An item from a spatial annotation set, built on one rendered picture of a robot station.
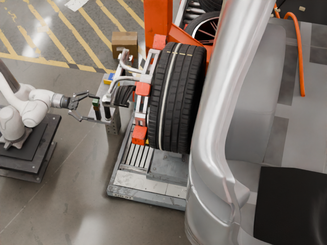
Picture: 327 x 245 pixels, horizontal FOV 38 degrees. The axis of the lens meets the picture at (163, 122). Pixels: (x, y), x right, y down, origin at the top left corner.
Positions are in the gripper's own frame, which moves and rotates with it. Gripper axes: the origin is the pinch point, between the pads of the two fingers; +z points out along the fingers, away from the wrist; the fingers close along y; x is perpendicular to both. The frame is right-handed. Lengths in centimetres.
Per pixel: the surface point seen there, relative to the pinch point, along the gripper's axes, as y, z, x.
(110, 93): -5.2, 11.2, 18.4
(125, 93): -5.7, 20.4, 21.1
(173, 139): 13, 52, 13
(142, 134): 13.7, 34.3, 12.2
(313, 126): -9, 126, 17
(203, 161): 41, 72, 99
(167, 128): 9, 48, 19
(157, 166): 17, 39, -56
